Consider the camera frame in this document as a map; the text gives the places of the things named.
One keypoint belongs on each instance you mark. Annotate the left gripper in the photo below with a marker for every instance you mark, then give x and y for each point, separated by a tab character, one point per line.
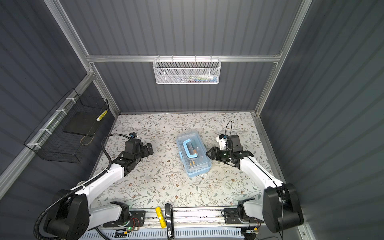
144	148

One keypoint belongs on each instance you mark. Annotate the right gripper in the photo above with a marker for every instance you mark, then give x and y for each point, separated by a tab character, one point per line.
215	154

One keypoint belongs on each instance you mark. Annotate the blue plastic tool box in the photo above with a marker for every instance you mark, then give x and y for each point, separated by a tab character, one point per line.
193	154

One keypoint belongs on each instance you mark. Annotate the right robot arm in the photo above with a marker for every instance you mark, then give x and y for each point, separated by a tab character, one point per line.
279	207

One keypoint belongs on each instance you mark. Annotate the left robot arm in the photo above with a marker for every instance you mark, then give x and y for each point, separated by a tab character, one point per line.
69	215

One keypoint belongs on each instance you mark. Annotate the yellow tube in basket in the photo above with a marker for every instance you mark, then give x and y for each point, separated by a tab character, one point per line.
102	115

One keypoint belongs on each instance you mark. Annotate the black pad in basket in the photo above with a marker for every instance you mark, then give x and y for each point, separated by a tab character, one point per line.
83	124

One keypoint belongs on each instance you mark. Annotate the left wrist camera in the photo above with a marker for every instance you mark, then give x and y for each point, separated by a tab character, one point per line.
133	136

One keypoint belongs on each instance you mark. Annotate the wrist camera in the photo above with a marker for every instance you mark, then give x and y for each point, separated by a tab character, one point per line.
223	141
133	136

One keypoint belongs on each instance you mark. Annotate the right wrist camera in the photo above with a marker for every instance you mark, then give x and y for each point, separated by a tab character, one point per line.
223	141

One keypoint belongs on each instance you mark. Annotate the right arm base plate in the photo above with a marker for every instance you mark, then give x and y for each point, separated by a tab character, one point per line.
232	217

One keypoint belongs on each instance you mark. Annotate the yellow marker on rail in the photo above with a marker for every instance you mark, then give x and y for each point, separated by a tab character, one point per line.
161	217

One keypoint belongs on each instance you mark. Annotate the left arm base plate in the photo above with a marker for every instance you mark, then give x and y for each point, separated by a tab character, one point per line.
135	219

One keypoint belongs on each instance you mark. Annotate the black handle tool on rail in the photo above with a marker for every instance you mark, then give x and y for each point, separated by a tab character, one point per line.
169	219

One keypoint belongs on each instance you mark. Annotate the black wire basket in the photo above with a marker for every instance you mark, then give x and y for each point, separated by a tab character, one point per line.
65	136

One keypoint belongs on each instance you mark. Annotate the white wire mesh basket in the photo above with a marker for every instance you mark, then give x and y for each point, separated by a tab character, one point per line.
187	73

